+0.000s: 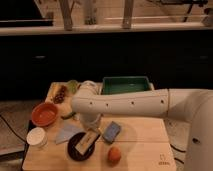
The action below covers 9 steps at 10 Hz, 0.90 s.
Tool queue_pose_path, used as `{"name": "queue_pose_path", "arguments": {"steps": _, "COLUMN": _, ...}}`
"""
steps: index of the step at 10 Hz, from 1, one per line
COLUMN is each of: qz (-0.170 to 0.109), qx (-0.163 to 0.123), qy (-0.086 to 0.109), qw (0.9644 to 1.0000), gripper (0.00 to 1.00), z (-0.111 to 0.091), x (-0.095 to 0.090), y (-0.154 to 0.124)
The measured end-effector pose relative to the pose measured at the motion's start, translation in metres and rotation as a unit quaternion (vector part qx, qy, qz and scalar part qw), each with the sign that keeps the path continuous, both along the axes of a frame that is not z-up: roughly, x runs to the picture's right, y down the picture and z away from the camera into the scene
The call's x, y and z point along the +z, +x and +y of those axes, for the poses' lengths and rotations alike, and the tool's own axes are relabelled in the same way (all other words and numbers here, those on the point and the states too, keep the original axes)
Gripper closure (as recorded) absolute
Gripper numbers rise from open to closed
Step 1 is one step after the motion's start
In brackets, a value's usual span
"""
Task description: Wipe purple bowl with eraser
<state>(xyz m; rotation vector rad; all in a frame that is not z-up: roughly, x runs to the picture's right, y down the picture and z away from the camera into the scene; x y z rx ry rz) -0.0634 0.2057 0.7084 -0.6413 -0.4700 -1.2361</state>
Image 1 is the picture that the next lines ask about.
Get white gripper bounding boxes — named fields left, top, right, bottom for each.
left=79, top=114, right=101, bottom=132

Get whiteboard eraser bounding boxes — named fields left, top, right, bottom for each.
left=75, top=130, right=100, bottom=155

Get dark purple bowl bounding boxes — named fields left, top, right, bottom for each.
left=67, top=132, right=95, bottom=161

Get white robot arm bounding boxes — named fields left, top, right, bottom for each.
left=71, top=81, right=213, bottom=171

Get orange bowl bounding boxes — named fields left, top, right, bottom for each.
left=31, top=102, right=58, bottom=127

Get green pea pod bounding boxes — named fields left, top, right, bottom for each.
left=61, top=112, right=77, bottom=120

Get light blue cloth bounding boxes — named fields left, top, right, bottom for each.
left=55, top=123, right=83, bottom=144

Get blue sponge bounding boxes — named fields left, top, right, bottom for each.
left=102, top=121, right=121, bottom=144

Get green leafy vegetable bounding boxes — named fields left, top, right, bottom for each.
left=67, top=80, right=79, bottom=94

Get green tray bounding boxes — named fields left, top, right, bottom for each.
left=101, top=76, right=151, bottom=95

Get orange fruit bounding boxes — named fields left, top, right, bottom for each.
left=107, top=147, right=121, bottom=164

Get white cup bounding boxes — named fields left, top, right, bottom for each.
left=26, top=127, right=47, bottom=148

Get black cable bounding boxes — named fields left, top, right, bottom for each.
left=0, top=114, right=28, bottom=171

